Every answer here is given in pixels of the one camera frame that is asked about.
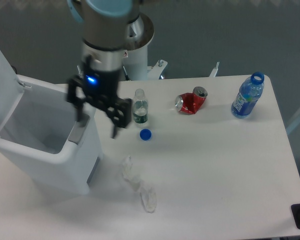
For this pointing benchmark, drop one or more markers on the blue bottle cap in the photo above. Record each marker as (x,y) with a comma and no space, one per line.
(145,134)

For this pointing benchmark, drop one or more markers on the crushed red soda can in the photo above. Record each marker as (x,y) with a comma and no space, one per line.
(191,102)

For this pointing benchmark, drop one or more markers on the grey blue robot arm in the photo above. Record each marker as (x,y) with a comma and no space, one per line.
(77,6)

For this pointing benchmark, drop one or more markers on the clear green label bottle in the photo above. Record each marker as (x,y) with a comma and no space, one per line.
(140,106)

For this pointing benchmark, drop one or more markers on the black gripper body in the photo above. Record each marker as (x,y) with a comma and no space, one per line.
(99,89)

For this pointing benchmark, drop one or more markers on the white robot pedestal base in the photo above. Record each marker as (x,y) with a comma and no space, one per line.
(137,60)

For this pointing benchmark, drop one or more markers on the crumpled white tissue lower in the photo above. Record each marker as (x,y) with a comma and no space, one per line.
(148,199)

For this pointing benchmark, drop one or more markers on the white open trash bin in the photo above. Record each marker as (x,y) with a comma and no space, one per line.
(39,132)

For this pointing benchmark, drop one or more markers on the blue plastic drink bottle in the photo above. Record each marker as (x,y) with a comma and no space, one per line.
(248,95)

